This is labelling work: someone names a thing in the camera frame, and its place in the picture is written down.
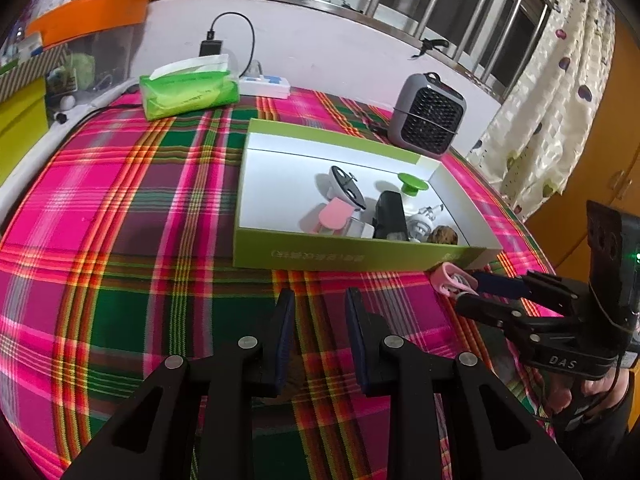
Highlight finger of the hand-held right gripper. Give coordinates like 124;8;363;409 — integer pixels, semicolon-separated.
470;270;583;313
455;292;568;353

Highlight pink cable winder with earphones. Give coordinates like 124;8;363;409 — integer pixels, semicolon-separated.
431;262;481;297

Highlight white power strip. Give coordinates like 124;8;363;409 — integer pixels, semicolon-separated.
239;60;292;99

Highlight grey space heater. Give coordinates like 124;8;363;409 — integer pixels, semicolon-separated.
387;72;468;161

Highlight steel window guard bars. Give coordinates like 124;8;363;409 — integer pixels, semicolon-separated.
165;0;551;96

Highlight orange lid clear storage box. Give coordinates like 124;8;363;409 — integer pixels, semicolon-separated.
25;0;151;91

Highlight green tissue pack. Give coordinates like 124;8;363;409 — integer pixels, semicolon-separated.
138;54;242;122

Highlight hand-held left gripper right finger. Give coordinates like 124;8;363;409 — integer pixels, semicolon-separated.
345;287;583;480

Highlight white curtain with purple hearts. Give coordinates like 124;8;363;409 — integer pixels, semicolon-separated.
470;0;618;221

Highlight white round holder black face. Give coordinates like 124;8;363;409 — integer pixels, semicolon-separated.
315;166;367;209

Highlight person's right hand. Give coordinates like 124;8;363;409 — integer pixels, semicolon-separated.
542;370;633;433

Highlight green round plastic knob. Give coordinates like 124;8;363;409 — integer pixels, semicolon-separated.
397;172;430;211

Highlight green and white cardboard box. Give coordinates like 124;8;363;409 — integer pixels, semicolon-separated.
232;118;503;272

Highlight wooden cabinet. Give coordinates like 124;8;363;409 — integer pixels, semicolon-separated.
525;25;640;281

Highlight striped paper box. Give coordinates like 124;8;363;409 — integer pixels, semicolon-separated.
0;42;68;103

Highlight grey white plug adapter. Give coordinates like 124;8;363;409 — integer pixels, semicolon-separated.
405;205;446;242

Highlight black clip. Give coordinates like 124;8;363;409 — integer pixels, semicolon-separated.
412;37;449;59

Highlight black charger with cable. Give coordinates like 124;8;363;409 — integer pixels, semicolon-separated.
200;11;256;78

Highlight person's right forearm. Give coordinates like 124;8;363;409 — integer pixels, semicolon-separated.
555;390;640;480

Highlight yellow green box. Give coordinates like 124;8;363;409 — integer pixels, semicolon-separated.
0;77;51;186

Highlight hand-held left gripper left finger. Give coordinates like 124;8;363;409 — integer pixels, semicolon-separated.
60;288;296;480

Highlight pink phone stand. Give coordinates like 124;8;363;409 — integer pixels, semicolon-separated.
300;197;376;240

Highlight black rectangular device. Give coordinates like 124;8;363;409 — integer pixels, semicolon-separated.
372;191;408;241

